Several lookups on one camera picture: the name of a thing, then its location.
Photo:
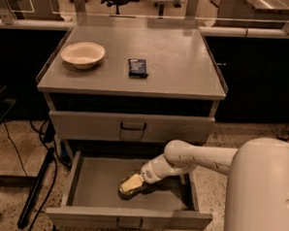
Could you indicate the dark blue snack packet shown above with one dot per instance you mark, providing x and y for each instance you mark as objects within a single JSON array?
[{"x": 137, "y": 68}]

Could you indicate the grey top drawer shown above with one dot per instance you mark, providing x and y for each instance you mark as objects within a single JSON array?
[{"x": 131, "y": 127}]

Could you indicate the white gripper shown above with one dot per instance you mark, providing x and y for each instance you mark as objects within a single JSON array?
[{"x": 148, "y": 173}]

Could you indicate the grey drawer cabinet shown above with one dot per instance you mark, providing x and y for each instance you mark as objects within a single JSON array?
[{"x": 182, "y": 80}]

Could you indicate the dark side table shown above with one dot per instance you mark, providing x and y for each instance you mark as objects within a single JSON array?
[{"x": 11, "y": 180}]

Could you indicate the black power strip bar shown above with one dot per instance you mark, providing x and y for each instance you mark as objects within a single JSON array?
[{"x": 34, "y": 191}]

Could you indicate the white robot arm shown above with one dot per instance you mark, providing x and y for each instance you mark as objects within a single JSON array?
[{"x": 257, "y": 191}]

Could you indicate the white paper bowl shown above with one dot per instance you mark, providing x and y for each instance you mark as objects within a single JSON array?
[{"x": 83, "y": 55}]

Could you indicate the open grey middle drawer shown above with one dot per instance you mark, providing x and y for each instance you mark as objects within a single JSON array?
[{"x": 91, "y": 198}]

